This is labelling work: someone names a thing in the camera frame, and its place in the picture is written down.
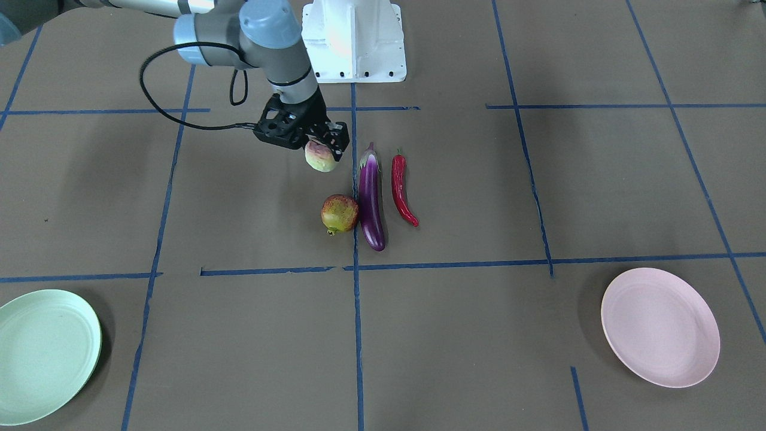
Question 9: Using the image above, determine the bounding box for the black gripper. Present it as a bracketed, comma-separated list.
[253, 93, 350, 163]

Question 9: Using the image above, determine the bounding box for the pink peach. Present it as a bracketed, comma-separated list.
[304, 139, 338, 174]

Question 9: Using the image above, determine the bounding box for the purple eggplant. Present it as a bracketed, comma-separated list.
[358, 142, 386, 252]

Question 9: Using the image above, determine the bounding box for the red chili pepper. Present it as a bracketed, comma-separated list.
[391, 151, 420, 228]

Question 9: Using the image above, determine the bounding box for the red green pomegranate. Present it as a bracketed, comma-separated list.
[320, 194, 359, 236]

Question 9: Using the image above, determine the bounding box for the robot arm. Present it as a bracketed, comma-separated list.
[2, 1, 349, 163]

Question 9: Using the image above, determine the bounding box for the green plate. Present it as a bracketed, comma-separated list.
[1, 289, 103, 426]

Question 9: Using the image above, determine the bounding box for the pink plate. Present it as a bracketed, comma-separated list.
[601, 268, 721, 389]

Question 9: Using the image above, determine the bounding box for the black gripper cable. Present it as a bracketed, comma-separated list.
[139, 42, 264, 131]

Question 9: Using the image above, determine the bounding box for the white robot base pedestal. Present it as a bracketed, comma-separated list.
[300, 1, 408, 84]

